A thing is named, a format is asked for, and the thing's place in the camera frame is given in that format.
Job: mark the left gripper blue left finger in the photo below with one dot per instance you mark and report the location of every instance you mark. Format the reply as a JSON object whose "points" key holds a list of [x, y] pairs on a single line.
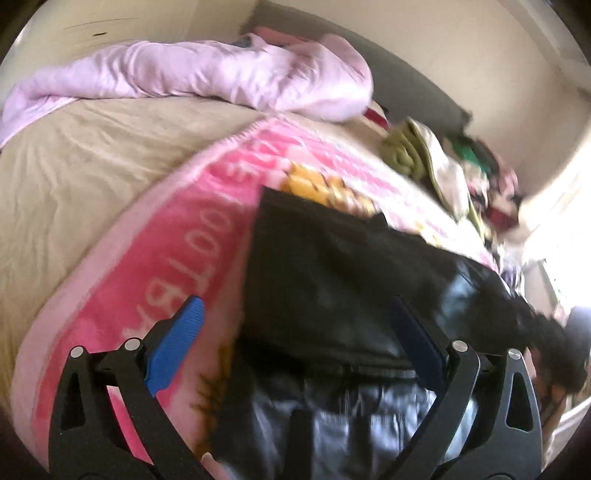
{"points": [[106, 421]]}

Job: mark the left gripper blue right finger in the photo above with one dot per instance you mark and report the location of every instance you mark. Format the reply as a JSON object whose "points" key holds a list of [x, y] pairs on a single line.
{"points": [[484, 423]]}

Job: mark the black leather jacket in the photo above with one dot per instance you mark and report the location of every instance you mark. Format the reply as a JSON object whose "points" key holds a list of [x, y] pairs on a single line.
{"points": [[320, 386]]}

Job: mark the pile of folded clothes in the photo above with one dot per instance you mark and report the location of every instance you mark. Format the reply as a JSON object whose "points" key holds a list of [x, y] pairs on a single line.
{"points": [[492, 183]]}

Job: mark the pink cartoon fleece blanket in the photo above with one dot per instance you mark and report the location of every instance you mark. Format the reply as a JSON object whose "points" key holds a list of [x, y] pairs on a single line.
{"points": [[189, 235]]}

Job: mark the cream curtain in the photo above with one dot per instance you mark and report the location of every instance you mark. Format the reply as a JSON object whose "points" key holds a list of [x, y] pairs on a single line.
{"points": [[558, 217]]}

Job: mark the beige bed sheet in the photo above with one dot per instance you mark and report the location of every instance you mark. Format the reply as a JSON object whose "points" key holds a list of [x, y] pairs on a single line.
{"points": [[68, 176]]}

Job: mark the green and cream blanket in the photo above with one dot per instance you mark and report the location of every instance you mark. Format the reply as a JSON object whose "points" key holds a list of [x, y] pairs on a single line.
{"points": [[414, 151]]}

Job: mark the grey upholstered headboard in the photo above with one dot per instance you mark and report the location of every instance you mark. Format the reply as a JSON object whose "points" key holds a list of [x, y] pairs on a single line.
{"points": [[399, 88]]}

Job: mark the lilac quilted duvet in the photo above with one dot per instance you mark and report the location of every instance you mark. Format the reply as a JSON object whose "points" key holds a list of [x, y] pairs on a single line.
{"points": [[326, 80]]}

